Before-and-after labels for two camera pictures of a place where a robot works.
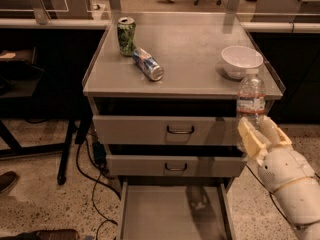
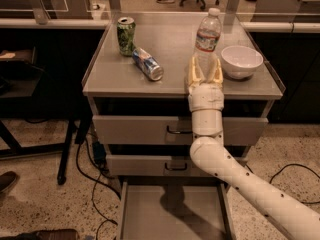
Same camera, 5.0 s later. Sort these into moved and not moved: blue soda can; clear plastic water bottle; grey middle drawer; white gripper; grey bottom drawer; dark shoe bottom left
Moved: clear plastic water bottle; white gripper
Not moved: dark shoe bottom left; blue soda can; grey bottom drawer; grey middle drawer
